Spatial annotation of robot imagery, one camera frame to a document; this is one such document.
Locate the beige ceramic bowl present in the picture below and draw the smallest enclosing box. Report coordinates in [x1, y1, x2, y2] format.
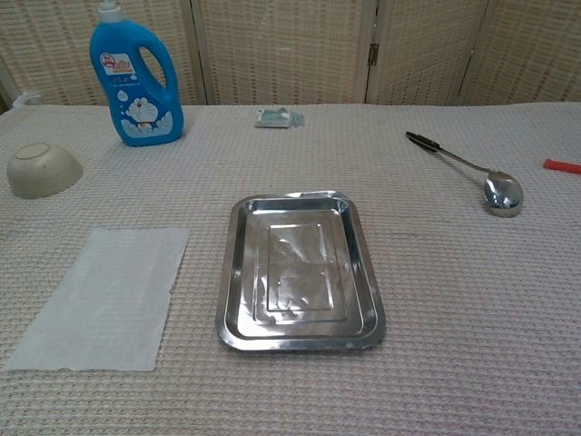
[5, 143, 84, 200]

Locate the white woven tablecloth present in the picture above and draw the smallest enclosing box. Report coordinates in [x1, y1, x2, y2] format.
[0, 102, 581, 436]

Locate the red plastic stick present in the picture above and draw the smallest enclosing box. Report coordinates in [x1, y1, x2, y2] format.
[542, 158, 581, 175]

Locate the small green white packet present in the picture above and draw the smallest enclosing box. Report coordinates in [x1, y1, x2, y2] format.
[253, 107, 306, 130]

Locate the steel ladle black handle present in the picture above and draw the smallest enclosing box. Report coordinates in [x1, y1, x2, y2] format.
[405, 131, 525, 219]

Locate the woven folding screen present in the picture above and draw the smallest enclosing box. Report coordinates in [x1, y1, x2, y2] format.
[0, 0, 581, 108]

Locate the silver metal tray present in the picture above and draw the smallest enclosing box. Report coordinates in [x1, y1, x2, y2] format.
[214, 189, 388, 353]

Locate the blue detergent pump bottle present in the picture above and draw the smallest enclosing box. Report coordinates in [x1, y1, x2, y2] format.
[89, 0, 185, 148]

